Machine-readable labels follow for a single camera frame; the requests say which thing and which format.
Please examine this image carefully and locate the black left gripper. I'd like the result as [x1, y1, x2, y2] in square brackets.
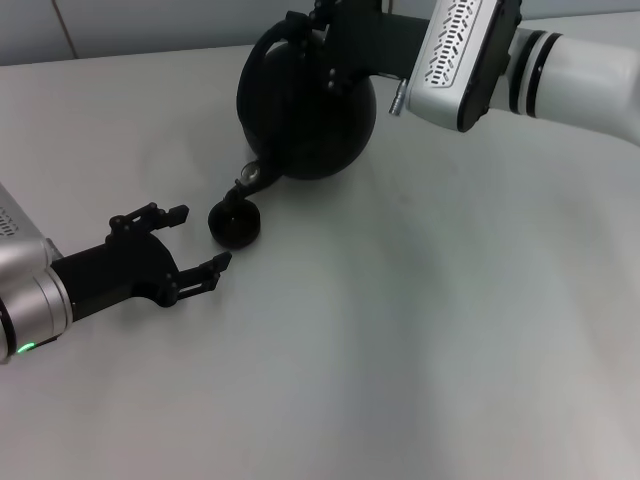
[49, 201, 233, 321]

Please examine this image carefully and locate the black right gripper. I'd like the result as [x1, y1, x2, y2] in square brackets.
[284, 0, 432, 95]

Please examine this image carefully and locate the dark round teacup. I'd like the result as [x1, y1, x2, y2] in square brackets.
[206, 198, 262, 250]

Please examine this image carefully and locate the black teapot with loop handle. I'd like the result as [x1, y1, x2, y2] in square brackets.
[222, 23, 378, 207]

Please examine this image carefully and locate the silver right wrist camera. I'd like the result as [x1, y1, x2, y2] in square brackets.
[405, 0, 524, 134]

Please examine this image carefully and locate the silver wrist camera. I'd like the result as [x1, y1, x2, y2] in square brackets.
[0, 183, 52, 275]
[405, 0, 524, 134]

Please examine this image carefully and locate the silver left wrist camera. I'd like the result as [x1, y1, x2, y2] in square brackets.
[0, 183, 52, 275]

